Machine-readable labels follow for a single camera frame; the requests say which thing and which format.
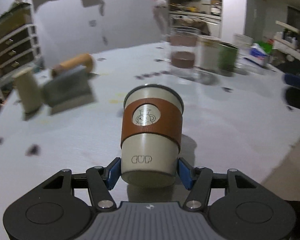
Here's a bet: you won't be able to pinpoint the fish tank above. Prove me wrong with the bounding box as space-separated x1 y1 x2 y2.
0 3 33 39

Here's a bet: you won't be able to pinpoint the blue white tissue box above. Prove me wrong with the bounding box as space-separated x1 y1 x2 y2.
245 43 269 67

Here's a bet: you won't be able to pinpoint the beige cup brown leather sleeve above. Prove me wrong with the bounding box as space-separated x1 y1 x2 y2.
120 84 184 188

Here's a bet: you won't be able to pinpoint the green cup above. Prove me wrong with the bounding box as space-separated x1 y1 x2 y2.
218 42 239 76

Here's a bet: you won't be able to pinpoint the white floral paper cup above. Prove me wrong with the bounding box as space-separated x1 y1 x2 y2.
198 35 221 73

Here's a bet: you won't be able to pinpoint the white drawer unit dark drawers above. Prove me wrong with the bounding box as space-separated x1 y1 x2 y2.
0 24 42 75

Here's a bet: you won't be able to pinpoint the dark grey lying cup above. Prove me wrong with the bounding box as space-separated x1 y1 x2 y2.
41 66 95 108

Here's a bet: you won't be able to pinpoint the beige upside-down cup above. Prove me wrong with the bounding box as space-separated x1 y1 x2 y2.
13 67 43 114

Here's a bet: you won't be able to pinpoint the brown bamboo lying cup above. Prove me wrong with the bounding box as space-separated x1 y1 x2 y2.
50 53 95 78

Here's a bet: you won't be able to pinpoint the clear glass mug brown bands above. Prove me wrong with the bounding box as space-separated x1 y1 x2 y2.
170 26 200 79

